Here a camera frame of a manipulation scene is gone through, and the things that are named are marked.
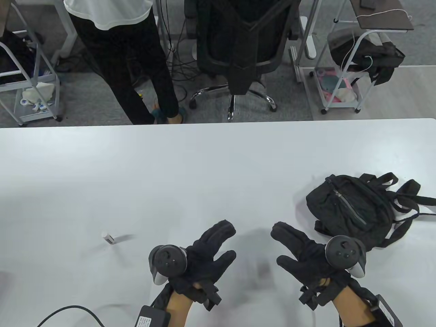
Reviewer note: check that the person's left forearm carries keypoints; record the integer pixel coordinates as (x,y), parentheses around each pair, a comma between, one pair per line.
(180,306)

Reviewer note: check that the black bag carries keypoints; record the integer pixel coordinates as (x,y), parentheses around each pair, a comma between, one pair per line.
(378,56)
(15,58)

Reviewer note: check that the black left glove clamp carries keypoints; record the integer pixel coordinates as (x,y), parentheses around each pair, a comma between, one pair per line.
(211,298)

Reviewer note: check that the small white lubricant stick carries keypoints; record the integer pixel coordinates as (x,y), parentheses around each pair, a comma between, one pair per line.
(108,237)

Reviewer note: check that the white cloth bundle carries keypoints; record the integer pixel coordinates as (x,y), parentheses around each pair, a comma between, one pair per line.
(347,95)

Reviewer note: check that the black office chair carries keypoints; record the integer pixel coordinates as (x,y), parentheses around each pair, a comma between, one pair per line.
(238,41)

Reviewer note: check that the black hand controller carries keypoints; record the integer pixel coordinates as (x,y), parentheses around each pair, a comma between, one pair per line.
(344,252)
(168,260)

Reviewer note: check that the person's left hand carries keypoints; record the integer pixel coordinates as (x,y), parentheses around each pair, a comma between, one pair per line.
(204,259)

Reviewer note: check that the white frame rolling side table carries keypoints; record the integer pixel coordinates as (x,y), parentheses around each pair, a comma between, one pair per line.
(342,105)

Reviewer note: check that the black right wrist box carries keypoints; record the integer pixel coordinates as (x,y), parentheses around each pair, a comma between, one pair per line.
(388,315)

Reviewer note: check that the person's right forearm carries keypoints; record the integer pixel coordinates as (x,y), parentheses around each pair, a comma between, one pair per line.
(351,306)

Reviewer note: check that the black glove clamp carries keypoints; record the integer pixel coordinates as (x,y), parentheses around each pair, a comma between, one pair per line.
(308,298)
(211,298)

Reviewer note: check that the white metal rolling cart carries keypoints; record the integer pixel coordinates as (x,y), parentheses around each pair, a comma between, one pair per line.
(37,118)

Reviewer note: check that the black phone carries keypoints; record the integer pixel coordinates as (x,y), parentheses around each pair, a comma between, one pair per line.
(368,3)

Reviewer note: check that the black right glove clamp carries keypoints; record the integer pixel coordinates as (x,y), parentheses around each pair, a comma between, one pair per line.
(308,298)

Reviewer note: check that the pink plastic item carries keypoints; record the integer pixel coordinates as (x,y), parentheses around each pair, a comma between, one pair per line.
(345,83)

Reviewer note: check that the grey metal stand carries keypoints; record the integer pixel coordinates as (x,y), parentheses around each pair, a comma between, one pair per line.
(295,66)

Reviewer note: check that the white cloth bag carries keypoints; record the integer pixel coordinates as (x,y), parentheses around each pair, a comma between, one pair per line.
(39,89)

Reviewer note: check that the black wrist box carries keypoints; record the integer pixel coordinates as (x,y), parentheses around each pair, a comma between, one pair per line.
(151,318)
(388,315)

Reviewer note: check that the white desk leg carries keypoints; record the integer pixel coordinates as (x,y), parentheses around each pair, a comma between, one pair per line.
(66,44)
(310,47)

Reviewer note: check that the black left hand controller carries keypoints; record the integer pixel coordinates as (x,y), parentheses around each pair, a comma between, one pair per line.
(168,260)

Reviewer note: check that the black backpack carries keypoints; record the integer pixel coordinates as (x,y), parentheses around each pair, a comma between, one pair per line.
(347,204)

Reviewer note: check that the black right hand controller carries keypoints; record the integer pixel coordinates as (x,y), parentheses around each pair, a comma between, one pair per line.
(344,252)

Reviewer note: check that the person's right hand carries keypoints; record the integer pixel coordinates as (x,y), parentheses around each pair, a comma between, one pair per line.
(306,255)

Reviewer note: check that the black left wrist box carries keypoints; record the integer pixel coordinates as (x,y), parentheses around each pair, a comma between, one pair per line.
(151,318)

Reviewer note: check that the dark brown side table top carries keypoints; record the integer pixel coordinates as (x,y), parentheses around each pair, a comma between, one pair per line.
(385,22)

